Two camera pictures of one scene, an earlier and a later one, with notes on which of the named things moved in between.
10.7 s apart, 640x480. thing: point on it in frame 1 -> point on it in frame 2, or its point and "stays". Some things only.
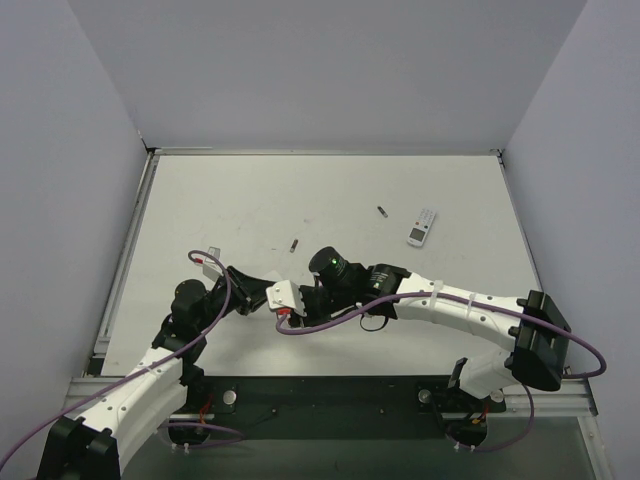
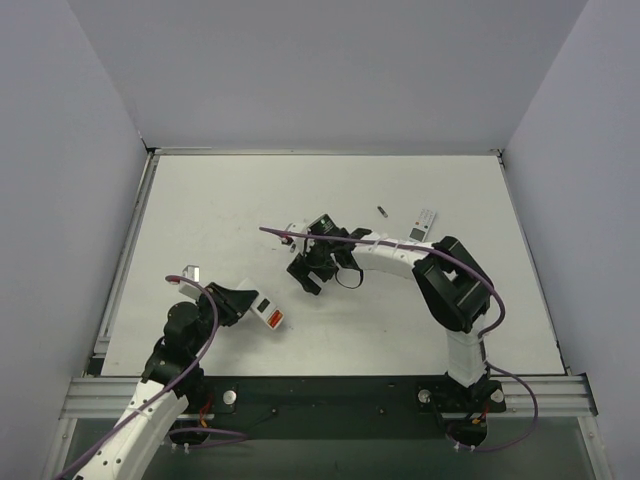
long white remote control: [273, 276] -> [263, 305]
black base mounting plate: [337, 407] stays
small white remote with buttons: [421, 227] stays
